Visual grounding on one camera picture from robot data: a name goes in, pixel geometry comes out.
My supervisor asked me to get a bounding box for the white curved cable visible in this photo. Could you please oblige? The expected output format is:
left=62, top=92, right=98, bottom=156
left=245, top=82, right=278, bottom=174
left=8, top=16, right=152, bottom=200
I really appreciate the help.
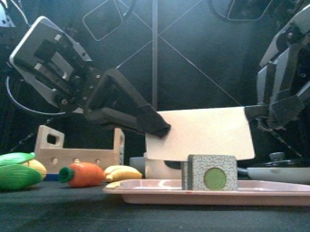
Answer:
left=5, top=76, right=68, bottom=117

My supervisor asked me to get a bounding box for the grey vertical frame pole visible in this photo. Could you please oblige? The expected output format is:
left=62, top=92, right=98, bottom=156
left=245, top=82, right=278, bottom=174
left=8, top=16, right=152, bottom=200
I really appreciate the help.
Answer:
left=151, top=0, right=159, bottom=111

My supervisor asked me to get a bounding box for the toy corn in green husk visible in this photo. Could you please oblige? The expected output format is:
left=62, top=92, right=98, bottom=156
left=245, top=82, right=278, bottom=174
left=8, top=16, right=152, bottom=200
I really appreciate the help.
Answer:
left=0, top=151, right=48, bottom=192

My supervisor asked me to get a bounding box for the white toy pot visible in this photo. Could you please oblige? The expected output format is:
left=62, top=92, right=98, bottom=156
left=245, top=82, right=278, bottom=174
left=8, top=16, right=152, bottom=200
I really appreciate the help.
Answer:
left=143, top=152, right=187, bottom=180

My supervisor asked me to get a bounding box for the yellow toy banana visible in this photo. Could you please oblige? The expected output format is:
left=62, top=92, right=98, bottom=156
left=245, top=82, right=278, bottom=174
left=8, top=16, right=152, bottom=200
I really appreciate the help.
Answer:
left=103, top=164, right=144, bottom=189

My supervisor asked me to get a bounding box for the orange toy carrot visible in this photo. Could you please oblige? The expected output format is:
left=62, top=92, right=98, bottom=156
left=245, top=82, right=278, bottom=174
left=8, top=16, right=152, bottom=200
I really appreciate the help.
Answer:
left=58, top=161, right=107, bottom=189

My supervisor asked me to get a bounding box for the wooden toy crate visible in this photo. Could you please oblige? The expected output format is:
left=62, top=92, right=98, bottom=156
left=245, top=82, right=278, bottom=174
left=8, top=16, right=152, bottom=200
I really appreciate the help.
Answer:
left=34, top=124, right=126, bottom=175

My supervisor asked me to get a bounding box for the blue curved toy piece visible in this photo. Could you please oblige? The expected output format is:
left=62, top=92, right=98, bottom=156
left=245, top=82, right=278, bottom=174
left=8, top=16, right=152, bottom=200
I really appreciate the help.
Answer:
left=43, top=173, right=62, bottom=182

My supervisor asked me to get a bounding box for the pink plastic tray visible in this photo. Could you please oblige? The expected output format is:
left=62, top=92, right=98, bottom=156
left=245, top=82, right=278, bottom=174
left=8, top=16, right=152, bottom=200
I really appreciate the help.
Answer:
left=102, top=179, right=310, bottom=208

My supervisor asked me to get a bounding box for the grey toy frying pan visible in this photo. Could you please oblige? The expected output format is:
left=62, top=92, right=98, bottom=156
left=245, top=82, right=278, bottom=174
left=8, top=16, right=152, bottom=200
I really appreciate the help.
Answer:
left=237, top=166, right=310, bottom=185

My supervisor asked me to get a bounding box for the black pan lid with knob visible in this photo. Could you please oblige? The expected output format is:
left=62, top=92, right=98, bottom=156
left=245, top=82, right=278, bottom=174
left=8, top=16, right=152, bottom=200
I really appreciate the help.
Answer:
left=251, top=151, right=310, bottom=169

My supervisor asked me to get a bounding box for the toy sushi roll piece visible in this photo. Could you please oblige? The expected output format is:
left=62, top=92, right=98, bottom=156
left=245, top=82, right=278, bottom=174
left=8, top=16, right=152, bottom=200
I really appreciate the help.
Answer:
left=181, top=154, right=239, bottom=191

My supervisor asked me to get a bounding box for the thin white diagonal cord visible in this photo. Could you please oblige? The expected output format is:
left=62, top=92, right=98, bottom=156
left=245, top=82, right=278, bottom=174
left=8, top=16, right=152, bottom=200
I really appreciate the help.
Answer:
left=120, top=0, right=307, bottom=160
left=9, top=0, right=214, bottom=153

